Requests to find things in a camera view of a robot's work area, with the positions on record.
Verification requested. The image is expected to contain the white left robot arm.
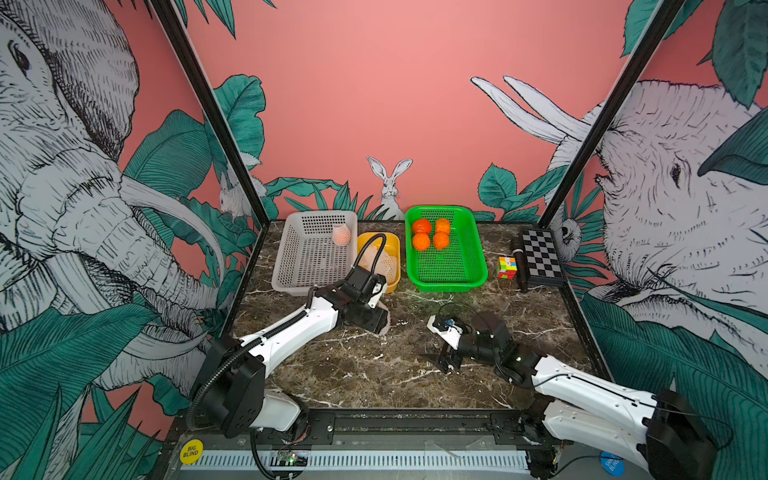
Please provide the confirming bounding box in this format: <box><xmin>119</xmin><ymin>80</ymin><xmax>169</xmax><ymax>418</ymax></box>
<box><xmin>185</xmin><ymin>286</ymin><xmax>389</xmax><ymax>438</ymax></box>

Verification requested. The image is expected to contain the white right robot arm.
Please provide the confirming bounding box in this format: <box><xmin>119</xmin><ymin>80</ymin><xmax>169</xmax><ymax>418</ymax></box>
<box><xmin>427</xmin><ymin>313</ymin><xmax>718</xmax><ymax>479</ymax></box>

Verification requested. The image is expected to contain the yellow plastic tub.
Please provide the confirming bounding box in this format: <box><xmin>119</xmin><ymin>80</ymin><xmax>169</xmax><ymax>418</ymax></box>
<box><xmin>357</xmin><ymin>232</ymin><xmax>401</xmax><ymax>294</ymax></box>

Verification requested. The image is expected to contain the white plastic perforated basket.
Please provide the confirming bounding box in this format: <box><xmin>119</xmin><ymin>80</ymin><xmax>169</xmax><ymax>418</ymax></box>
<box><xmin>271</xmin><ymin>210</ymin><xmax>358</xmax><ymax>296</ymax></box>

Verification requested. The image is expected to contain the colourful rubiks cube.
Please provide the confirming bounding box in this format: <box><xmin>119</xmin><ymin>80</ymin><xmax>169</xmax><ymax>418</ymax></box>
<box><xmin>496</xmin><ymin>256</ymin><xmax>518</xmax><ymax>279</ymax></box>

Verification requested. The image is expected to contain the green plastic perforated basket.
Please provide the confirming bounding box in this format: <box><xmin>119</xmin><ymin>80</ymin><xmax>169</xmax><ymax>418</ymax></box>
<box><xmin>405</xmin><ymin>205</ymin><xmax>488</xmax><ymax>292</ymax></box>

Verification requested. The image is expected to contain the black white folding chessboard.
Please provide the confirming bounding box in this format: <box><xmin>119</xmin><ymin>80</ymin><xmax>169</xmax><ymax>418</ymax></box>
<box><xmin>521</xmin><ymin>229</ymin><xmax>566</xmax><ymax>287</ymax></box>

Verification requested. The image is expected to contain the black cylindrical microphone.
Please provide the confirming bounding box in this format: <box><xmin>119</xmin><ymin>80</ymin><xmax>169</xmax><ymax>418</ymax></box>
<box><xmin>511</xmin><ymin>236</ymin><xmax>530</xmax><ymax>293</ymax></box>

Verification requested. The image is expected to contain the blue round sticker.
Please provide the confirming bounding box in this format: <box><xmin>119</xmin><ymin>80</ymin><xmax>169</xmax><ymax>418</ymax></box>
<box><xmin>600</xmin><ymin>451</ymin><xmax>625</xmax><ymax>478</ymax></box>

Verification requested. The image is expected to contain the yellow round sticker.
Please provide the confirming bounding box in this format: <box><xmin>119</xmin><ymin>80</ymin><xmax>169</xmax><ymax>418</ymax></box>
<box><xmin>179</xmin><ymin>439</ymin><xmax>204</xmax><ymax>465</ymax></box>

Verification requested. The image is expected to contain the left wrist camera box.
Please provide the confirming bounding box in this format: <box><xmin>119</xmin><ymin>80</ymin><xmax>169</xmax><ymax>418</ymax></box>
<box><xmin>341</xmin><ymin>266</ymin><xmax>388</xmax><ymax>305</ymax></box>

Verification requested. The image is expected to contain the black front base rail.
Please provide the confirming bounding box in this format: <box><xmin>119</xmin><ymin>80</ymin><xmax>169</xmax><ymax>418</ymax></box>
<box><xmin>297</xmin><ymin>409</ymin><xmax>587</xmax><ymax>449</ymax></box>

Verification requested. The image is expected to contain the white slotted front rail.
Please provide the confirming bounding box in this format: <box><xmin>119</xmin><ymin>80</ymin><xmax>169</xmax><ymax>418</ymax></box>
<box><xmin>179</xmin><ymin>449</ymin><xmax>530</xmax><ymax>474</ymax></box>

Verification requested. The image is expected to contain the black frame post left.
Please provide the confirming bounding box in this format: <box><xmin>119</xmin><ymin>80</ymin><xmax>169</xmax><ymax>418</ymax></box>
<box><xmin>150</xmin><ymin>0</ymin><xmax>271</xmax><ymax>227</ymax></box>

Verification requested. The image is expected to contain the black frame post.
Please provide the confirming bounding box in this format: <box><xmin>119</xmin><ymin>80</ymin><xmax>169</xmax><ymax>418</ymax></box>
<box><xmin>537</xmin><ymin>0</ymin><xmax>685</xmax><ymax>228</ymax></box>
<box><xmin>150</xmin><ymin>0</ymin><xmax>271</xmax><ymax>227</ymax></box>

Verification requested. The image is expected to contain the black frame post right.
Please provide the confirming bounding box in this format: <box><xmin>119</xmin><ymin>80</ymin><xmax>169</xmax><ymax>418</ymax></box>
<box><xmin>537</xmin><ymin>0</ymin><xmax>685</xmax><ymax>228</ymax></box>

